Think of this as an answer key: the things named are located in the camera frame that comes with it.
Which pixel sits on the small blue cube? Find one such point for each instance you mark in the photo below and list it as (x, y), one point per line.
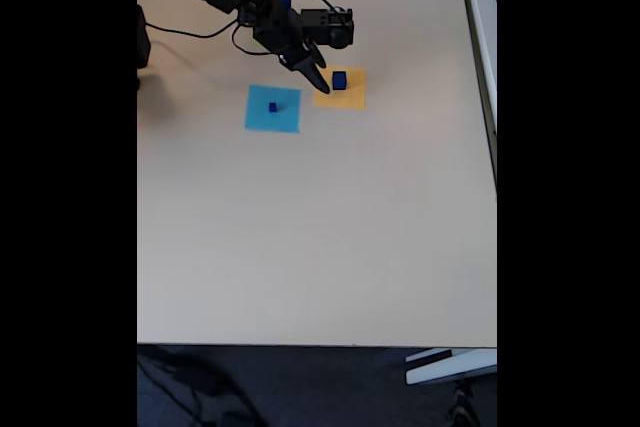
(339, 80)

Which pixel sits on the orange paper square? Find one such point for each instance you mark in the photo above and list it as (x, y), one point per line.
(350, 99)

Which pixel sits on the light blue paper square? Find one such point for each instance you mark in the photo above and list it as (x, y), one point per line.
(260, 119)

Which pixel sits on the white neighbouring table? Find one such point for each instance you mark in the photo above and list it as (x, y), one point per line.
(482, 47)

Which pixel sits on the white table foot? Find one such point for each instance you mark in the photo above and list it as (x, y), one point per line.
(450, 367)

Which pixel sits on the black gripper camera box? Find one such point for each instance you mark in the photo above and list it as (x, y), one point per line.
(332, 27)

